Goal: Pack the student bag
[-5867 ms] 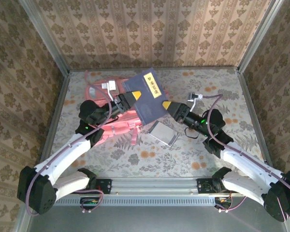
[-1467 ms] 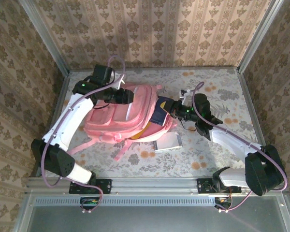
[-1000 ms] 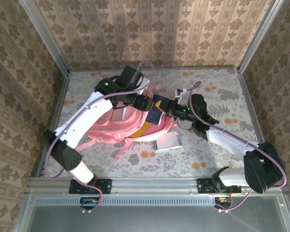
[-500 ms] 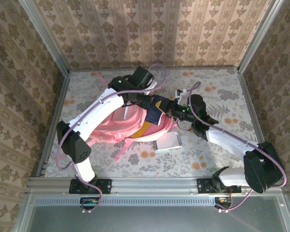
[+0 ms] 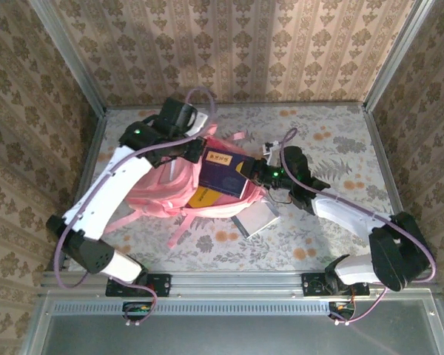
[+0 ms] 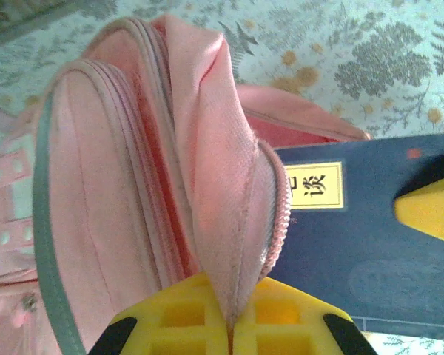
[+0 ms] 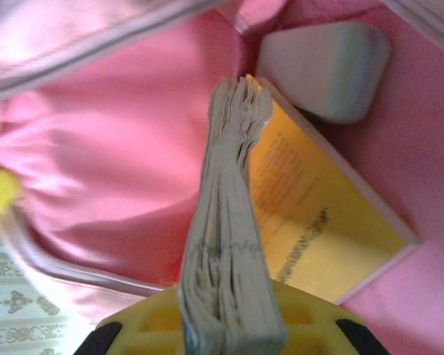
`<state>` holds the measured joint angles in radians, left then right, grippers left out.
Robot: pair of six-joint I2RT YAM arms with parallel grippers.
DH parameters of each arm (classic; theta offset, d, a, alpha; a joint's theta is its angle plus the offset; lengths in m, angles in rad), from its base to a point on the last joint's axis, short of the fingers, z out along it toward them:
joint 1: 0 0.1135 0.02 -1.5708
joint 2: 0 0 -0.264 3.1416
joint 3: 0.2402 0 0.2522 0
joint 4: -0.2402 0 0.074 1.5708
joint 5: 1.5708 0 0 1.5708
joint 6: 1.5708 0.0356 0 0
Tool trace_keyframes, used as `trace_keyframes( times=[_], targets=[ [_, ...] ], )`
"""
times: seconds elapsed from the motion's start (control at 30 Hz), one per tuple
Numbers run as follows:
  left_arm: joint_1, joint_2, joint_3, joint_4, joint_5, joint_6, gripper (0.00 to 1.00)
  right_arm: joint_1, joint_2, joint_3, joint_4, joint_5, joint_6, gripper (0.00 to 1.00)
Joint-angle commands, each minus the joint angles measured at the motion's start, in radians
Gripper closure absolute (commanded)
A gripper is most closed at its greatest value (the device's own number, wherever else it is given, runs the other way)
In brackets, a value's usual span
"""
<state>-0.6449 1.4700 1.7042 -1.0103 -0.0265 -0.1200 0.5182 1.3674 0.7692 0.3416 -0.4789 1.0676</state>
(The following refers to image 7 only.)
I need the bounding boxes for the pink school backpack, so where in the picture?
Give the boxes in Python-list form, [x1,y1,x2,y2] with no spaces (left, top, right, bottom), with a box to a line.
[0,0,444,355]

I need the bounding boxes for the mint green pencil case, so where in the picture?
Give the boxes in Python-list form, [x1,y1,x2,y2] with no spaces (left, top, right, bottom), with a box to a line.
[257,20,391,125]

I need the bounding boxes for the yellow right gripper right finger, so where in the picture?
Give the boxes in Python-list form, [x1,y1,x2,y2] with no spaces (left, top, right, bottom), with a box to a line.
[272,280,393,355]

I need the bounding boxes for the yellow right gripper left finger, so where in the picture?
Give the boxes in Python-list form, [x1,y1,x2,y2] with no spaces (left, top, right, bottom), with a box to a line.
[73,284,188,355]

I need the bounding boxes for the yellow paperback book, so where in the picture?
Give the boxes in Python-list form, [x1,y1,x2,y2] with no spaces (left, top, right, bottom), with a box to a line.
[243,73,423,306]

